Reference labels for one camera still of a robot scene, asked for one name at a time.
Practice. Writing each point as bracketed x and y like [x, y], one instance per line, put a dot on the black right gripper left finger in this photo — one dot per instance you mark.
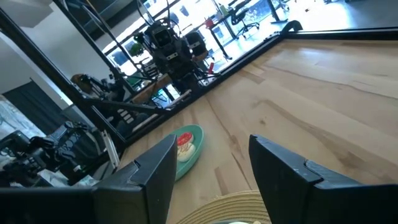
[149, 193]

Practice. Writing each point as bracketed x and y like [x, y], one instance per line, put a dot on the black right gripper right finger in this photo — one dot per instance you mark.
[280, 180]

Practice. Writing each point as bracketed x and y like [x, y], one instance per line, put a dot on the cream glazed donut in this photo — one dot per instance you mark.
[186, 153]

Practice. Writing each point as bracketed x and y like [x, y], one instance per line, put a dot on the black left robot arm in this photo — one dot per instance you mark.
[186, 74]

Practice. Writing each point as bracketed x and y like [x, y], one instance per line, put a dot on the wooden background desk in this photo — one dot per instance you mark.
[152, 88]

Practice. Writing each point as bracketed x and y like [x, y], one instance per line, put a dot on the red cup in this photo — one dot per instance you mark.
[210, 23]

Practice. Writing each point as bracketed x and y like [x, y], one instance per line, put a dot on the round woven straw placemat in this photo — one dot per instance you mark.
[230, 207]

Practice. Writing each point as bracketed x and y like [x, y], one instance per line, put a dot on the red iced donut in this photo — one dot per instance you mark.
[185, 138]

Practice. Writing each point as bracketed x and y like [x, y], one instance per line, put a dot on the teal plate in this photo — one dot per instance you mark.
[196, 146]

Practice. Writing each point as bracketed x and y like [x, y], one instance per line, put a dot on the black office chair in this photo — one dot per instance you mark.
[241, 15]

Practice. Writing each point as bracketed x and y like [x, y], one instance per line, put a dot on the black robot equipment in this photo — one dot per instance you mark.
[31, 155]

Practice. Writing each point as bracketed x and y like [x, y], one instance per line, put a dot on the black rig frame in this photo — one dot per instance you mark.
[342, 33]

